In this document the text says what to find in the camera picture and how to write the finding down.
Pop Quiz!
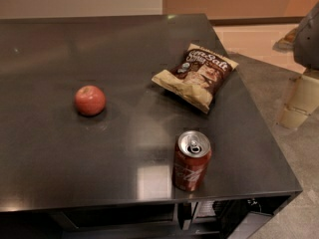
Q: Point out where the red coke can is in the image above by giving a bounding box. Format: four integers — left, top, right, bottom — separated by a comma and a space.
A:
172, 130, 211, 192

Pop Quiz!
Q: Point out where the black table frame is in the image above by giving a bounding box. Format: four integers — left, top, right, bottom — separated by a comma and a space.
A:
0, 192, 298, 239

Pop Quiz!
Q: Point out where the brown chip bag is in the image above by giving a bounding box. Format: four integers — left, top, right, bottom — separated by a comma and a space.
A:
152, 44, 238, 114

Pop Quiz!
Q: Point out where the red apple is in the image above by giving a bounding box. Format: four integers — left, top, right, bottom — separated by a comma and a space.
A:
74, 86, 106, 117

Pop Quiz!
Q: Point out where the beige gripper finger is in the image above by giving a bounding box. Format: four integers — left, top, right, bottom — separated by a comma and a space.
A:
279, 107, 308, 128
286, 69, 319, 115

